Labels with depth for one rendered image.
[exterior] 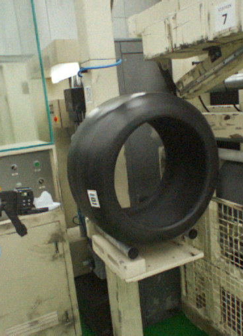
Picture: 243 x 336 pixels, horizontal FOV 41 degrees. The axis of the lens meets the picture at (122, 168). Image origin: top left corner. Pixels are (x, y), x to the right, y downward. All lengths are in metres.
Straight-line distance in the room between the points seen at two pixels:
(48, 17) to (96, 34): 9.95
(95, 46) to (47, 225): 0.98
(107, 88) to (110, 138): 0.48
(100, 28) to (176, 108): 0.55
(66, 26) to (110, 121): 10.60
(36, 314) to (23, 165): 0.85
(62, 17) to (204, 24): 10.53
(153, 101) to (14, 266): 1.20
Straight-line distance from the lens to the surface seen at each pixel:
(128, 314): 1.88
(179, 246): 1.53
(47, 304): 2.08
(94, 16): 1.56
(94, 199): 1.11
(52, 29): 11.42
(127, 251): 1.28
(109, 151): 1.09
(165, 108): 1.19
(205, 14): 1.27
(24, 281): 1.98
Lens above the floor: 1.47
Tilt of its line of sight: 12 degrees down
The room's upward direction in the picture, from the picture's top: 6 degrees counter-clockwise
